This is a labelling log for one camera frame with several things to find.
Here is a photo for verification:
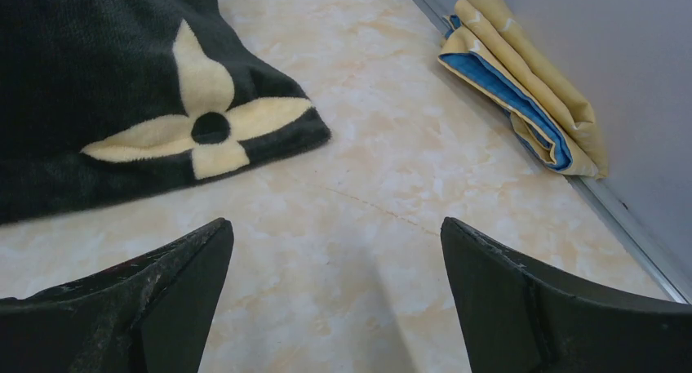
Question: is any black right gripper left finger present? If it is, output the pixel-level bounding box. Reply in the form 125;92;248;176
1;218;234;372

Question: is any folded yellow and blue cloth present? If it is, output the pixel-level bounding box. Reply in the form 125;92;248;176
437;0;609;179

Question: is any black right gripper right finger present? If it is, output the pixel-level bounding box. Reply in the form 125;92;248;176
441;217;691;372

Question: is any aluminium wall rail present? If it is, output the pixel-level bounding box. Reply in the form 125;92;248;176
412;0;691;304

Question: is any black pillow with cream flowers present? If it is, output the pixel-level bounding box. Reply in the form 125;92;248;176
1;0;330;224

